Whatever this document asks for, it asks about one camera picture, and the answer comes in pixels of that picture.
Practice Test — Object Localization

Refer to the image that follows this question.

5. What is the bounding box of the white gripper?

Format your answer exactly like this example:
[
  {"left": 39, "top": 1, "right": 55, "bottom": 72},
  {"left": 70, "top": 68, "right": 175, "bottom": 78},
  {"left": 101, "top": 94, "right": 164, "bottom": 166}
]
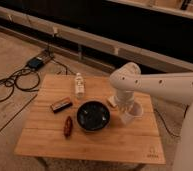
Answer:
[{"left": 114, "top": 90, "right": 134, "bottom": 112}]

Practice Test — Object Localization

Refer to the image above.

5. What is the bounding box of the white ceramic cup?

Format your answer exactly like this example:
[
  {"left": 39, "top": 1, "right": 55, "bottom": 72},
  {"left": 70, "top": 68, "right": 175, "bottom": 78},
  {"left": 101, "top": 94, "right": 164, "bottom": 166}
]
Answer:
[{"left": 120, "top": 102, "right": 144, "bottom": 124}]

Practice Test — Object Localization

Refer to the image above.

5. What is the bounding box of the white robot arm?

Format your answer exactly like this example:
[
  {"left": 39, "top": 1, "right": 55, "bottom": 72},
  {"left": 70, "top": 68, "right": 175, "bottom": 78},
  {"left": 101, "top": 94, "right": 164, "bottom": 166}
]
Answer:
[{"left": 109, "top": 62, "right": 193, "bottom": 171}]

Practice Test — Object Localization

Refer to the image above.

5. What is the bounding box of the beige sponge block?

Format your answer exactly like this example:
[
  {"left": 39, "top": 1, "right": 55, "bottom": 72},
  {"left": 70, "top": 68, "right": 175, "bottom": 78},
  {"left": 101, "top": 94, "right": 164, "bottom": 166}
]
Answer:
[{"left": 107, "top": 96, "right": 117, "bottom": 108}]

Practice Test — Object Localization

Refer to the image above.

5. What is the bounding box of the black round bowl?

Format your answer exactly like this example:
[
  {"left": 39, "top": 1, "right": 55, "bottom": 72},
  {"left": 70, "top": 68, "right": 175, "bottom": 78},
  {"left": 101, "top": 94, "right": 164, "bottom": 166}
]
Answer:
[{"left": 77, "top": 101, "right": 110, "bottom": 131}]

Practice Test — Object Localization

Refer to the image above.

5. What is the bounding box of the small white bottle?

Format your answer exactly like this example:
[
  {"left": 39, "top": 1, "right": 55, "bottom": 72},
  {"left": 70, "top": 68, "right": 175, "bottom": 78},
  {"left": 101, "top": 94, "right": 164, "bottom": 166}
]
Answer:
[{"left": 75, "top": 73, "right": 85, "bottom": 99}]

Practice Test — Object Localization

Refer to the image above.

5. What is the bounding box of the dark rectangular snack bar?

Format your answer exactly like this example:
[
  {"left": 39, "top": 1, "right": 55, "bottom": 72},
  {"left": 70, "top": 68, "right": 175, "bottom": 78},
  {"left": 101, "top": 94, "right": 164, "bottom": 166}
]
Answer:
[{"left": 50, "top": 97, "right": 73, "bottom": 113}]

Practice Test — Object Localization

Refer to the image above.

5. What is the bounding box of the brown oblong snack packet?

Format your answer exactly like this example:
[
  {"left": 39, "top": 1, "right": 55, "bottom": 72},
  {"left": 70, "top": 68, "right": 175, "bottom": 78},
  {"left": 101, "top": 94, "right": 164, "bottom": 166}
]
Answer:
[{"left": 64, "top": 116, "right": 73, "bottom": 137}]

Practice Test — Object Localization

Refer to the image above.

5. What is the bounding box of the wooden table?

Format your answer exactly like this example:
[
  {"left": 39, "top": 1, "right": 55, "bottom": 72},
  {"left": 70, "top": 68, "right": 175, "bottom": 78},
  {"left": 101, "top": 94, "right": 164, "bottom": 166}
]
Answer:
[{"left": 15, "top": 75, "right": 165, "bottom": 164}]

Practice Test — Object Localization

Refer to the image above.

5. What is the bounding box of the black power adapter box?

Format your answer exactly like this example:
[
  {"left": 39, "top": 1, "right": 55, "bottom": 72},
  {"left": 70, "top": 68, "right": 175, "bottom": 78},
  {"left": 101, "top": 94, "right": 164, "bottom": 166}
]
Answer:
[{"left": 26, "top": 57, "right": 44, "bottom": 70}]

